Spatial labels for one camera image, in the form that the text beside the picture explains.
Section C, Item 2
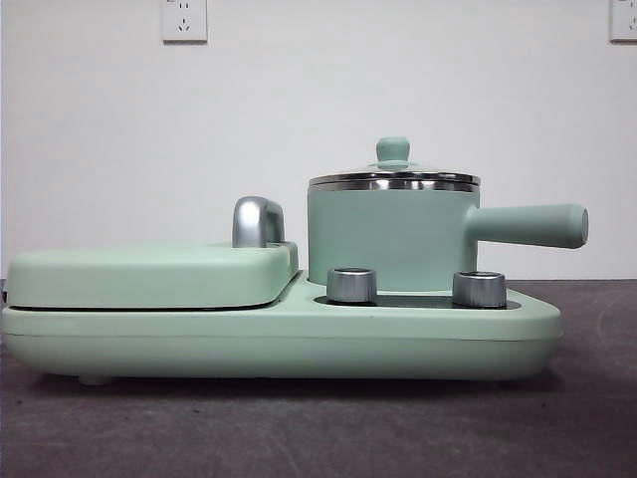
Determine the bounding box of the mint green breakfast machine base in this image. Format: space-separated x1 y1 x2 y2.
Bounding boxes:
0 268 563 387

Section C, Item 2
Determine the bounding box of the white wall socket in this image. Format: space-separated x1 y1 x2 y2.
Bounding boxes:
609 0 637 43
161 0 208 44

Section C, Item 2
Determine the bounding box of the mint green pot with handle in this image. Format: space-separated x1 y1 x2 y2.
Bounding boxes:
307 186 590 295

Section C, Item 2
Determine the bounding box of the silver control knob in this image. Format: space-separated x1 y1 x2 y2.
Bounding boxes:
325 267 378 305
451 270 508 308

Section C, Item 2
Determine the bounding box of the glass pot lid green knob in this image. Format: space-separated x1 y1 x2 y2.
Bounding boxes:
307 136 483 193

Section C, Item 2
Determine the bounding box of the chrome griddle lid handle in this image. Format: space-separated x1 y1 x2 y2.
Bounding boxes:
231 195 286 248

